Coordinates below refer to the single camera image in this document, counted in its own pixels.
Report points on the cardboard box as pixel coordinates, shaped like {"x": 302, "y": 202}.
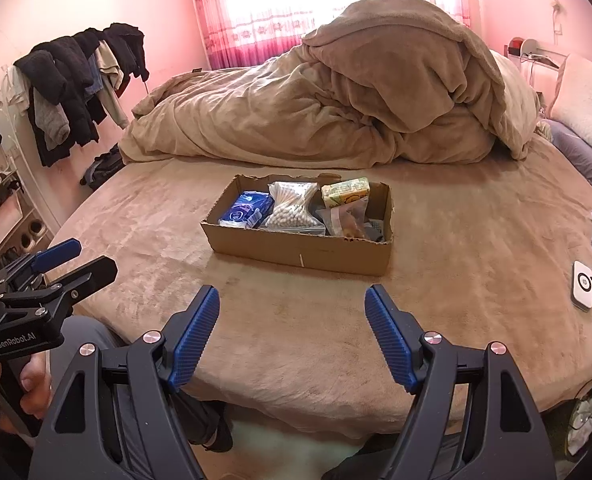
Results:
{"x": 296, "y": 252}

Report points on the black fleece jacket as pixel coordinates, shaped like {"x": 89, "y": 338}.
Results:
{"x": 58, "y": 70}

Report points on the purple pillow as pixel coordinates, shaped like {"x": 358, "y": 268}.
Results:
{"x": 583, "y": 155}

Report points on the white shoes pair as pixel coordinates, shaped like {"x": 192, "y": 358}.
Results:
{"x": 33, "y": 235}

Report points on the headboard shelf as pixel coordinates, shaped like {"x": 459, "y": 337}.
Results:
{"x": 550, "y": 57}

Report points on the person's left black shoe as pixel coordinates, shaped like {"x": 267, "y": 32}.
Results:
{"x": 213, "y": 425}

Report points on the white square charger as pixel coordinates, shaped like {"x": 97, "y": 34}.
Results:
{"x": 583, "y": 285}

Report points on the pink curtain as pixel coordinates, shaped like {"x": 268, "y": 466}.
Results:
{"x": 236, "y": 35}

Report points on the dark backpack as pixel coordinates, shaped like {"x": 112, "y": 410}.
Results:
{"x": 103, "y": 167}

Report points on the beige duvet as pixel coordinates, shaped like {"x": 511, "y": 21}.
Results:
{"x": 326, "y": 105}

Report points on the white round lamp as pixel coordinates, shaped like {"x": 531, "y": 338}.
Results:
{"x": 529, "y": 46}

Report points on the clear zip bag of snacks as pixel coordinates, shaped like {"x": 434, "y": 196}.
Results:
{"x": 348, "y": 220}

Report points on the white shoe rack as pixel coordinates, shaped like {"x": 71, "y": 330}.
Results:
{"x": 11, "y": 210}

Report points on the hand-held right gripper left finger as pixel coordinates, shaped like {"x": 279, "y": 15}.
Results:
{"x": 193, "y": 340}

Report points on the blue denim garment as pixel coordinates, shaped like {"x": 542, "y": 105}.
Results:
{"x": 92, "y": 75}

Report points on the grey sweatshirt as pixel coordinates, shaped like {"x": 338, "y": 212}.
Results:
{"x": 51, "y": 120}

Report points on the white embroidered pillow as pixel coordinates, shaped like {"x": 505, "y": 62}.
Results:
{"x": 588, "y": 105}

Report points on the blue tissue packet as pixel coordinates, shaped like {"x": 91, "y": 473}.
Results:
{"x": 246, "y": 207}

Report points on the bag of cotton swabs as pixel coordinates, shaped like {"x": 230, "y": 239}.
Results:
{"x": 291, "y": 207}

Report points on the green yellow carton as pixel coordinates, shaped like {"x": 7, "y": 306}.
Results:
{"x": 346, "y": 191}

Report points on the beige shirt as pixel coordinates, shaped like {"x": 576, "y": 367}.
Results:
{"x": 108, "y": 70}

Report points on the red bedside object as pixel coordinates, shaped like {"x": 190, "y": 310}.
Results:
{"x": 515, "y": 46}

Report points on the person's right leg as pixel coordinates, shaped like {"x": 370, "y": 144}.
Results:
{"x": 365, "y": 457}

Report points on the person's left hand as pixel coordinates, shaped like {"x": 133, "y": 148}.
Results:
{"x": 35, "y": 385}

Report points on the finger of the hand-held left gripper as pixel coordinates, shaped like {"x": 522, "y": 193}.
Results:
{"x": 58, "y": 252}
{"x": 83, "y": 275}

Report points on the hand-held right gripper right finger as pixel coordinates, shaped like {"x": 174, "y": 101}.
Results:
{"x": 390, "y": 340}

